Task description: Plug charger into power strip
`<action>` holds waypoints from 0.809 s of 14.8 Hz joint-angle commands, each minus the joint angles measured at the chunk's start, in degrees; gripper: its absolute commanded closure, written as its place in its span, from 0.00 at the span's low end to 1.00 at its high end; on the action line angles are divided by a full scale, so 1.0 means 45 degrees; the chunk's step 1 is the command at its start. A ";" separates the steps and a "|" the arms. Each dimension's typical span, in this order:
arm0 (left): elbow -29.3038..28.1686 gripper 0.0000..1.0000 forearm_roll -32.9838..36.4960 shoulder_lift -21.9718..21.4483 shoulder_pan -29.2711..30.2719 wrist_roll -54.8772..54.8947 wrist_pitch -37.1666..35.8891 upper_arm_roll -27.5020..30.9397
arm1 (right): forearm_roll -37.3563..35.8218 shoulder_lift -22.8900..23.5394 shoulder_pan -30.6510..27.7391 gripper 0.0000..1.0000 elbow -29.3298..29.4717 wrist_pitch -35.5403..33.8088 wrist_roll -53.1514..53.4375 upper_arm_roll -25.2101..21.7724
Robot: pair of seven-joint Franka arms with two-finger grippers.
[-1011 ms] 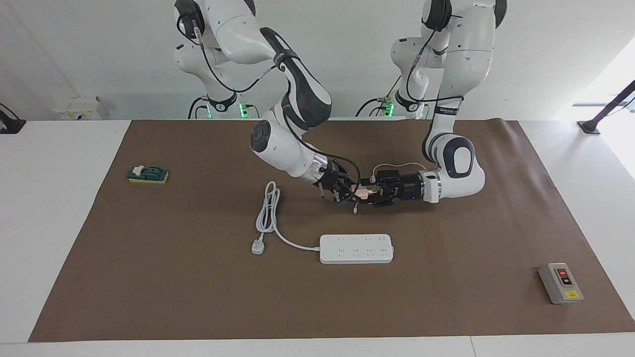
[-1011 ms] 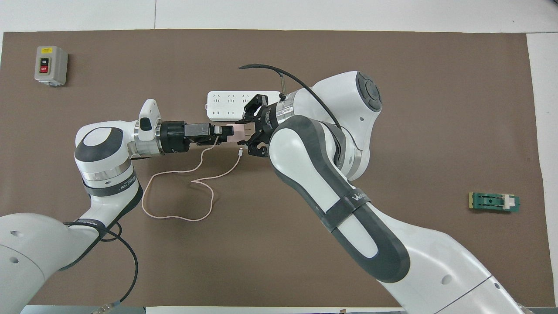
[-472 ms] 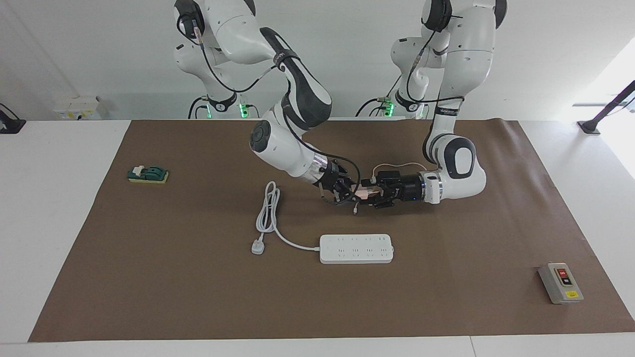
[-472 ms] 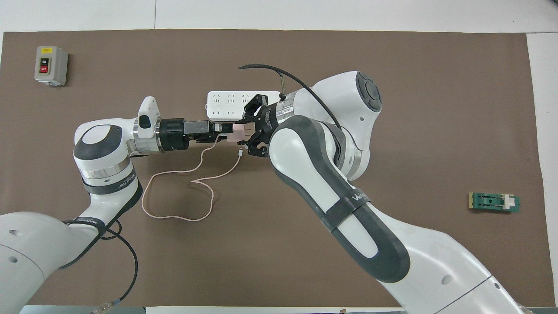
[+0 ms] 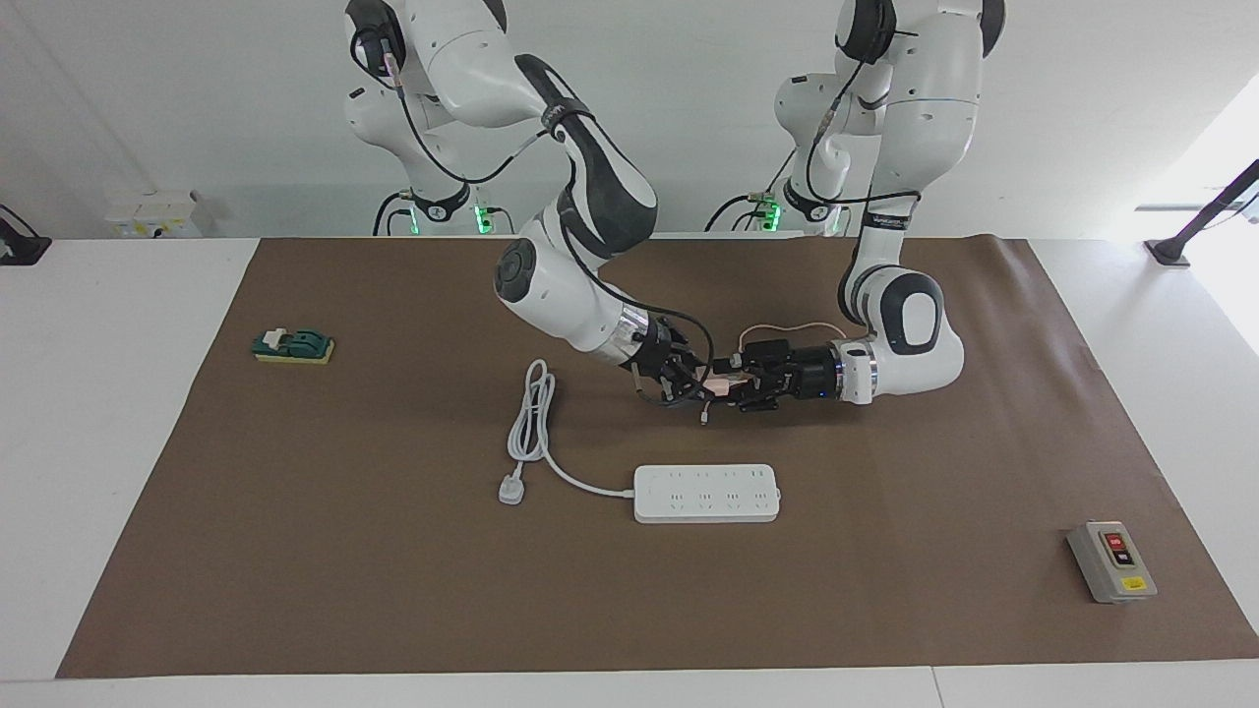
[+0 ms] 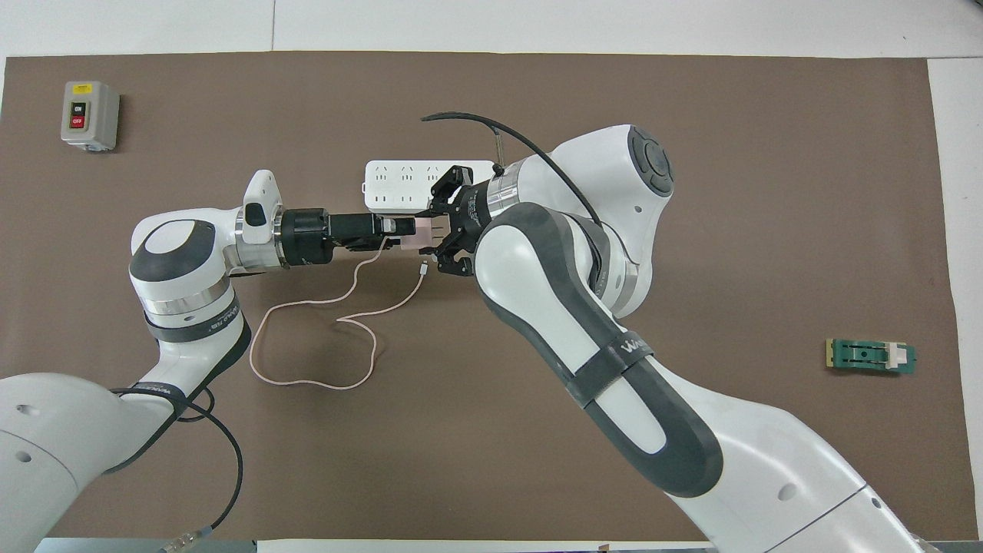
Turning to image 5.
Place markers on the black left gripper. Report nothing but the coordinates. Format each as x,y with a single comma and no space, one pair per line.
797,374

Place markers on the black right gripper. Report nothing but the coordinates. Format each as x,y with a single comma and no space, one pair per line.
659,359

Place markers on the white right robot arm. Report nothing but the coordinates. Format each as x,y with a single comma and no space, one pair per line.
551,285

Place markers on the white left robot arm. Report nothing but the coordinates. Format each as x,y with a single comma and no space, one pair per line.
925,369

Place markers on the white power strip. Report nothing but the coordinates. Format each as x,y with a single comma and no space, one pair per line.
706,494

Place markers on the brown table mat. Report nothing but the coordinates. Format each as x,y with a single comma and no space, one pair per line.
590,610

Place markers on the black angled stand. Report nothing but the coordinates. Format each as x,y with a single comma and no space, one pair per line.
1168,251

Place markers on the black desk clamp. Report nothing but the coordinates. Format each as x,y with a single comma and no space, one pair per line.
20,251

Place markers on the green knife switch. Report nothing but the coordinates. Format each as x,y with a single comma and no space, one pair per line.
293,345

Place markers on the grey on-off switch box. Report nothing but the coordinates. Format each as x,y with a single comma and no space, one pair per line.
1111,562

